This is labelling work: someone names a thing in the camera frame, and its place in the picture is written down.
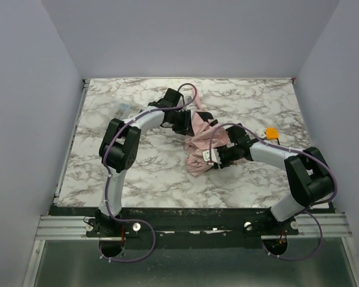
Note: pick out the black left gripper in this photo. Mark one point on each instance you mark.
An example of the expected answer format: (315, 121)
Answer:
(185, 123)

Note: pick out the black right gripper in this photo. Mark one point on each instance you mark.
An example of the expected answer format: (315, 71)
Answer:
(220, 154)

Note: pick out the pink folding umbrella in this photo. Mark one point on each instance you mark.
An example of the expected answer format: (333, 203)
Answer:
(203, 124)

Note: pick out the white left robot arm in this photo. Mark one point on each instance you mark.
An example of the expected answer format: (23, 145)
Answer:
(120, 144)

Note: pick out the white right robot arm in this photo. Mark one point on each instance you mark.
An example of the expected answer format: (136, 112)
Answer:
(310, 179)

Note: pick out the small white orange object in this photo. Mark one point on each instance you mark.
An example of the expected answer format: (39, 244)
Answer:
(270, 133)

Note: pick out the clear plastic organizer box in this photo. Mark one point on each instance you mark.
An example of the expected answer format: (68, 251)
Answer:
(122, 111)

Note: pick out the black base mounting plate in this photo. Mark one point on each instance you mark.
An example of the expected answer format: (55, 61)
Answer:
(139, 228)

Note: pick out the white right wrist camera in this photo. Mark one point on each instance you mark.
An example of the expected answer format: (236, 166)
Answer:
(211, 157)

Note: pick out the aluminium frame rail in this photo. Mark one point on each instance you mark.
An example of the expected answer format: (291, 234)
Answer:
(159, 178)

